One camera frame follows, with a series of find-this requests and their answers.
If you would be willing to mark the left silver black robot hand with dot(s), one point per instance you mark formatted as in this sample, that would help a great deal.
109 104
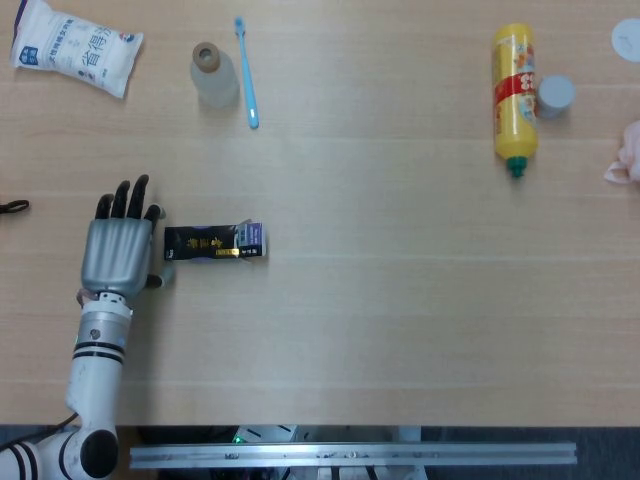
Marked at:
117 250

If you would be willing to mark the black and blue box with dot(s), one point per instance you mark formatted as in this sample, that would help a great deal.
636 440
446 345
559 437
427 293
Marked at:
210 243

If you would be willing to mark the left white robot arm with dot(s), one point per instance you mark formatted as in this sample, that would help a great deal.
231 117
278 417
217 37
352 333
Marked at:
95 370

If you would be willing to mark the clear bottle with cork lid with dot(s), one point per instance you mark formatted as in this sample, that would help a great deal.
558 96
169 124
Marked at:
215 80

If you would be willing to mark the yellow bottle green cap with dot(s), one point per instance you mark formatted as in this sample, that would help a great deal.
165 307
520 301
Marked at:
515 90

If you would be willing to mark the white salt bag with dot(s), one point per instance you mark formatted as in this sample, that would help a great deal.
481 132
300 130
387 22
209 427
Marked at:
75 52

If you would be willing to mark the blue toothbrush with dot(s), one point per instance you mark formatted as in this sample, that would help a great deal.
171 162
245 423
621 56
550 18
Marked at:
247 75

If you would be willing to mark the grey cylinder cup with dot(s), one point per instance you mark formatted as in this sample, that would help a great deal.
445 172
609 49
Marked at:
555 95

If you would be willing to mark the pink cloth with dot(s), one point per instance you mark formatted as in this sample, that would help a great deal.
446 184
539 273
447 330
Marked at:
627 155

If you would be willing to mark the white round lid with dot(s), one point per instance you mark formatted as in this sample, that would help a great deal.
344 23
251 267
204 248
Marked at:
627 40

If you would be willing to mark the aluminium rail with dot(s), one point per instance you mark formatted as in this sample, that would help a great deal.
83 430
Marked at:
350 455

